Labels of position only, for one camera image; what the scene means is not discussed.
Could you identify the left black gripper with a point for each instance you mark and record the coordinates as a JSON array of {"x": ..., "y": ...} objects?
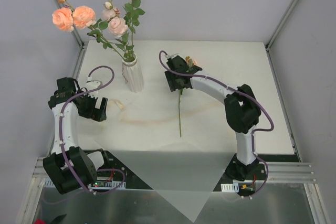
[{"x": 92, "y": 107}]

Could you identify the right aluminium frame post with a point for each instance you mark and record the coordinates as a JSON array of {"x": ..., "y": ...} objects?
[{"x": 284, "y": 19}]

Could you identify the red object at bottom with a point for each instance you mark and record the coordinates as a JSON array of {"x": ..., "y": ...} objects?
[{"x": 39, "y": 221}]

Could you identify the white cable duct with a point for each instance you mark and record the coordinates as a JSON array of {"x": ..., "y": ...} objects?
[
  {"x": 230, "y": 188},
  {"x": 99, "y": 185}
]

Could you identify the pale pink rose stem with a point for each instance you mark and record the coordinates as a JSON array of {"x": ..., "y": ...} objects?
[{"x": 119, "y": 28}]

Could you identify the left white cable duct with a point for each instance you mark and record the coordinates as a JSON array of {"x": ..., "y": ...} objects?
[{"x": 99, "y": 185}]

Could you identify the white wrapping paper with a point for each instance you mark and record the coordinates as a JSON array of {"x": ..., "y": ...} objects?
[{"x": 180, "y": 150}]

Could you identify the white ribbed ceramic vase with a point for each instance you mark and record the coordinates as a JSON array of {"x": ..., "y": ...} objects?
[{"x": 132, "y": 73}]

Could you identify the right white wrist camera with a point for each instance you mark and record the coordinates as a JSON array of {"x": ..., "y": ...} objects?
[{"x": 171, "y": 56}]

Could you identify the black object at bottom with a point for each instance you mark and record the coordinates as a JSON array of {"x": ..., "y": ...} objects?
[{"x": 58, "y": 219}]

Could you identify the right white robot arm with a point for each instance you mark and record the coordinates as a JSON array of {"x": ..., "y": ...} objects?
[{"x": 242, "y": 114}]

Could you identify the pink flowers with green leaves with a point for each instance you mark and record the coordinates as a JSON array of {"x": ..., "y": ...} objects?
[{"x": 190, "y": 62}]

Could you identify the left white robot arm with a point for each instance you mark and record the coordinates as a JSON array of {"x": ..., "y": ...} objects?
[{"x": 68, "y": 166}]

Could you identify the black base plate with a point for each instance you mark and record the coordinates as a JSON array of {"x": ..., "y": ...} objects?
[{"x": 127, "y": 157}]

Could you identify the right white cable duct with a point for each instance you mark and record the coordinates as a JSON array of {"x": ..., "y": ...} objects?
[{"x": 230, "y": 188}]

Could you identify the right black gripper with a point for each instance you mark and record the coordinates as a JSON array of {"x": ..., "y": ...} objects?
[{"x": 174, "y": 82}]

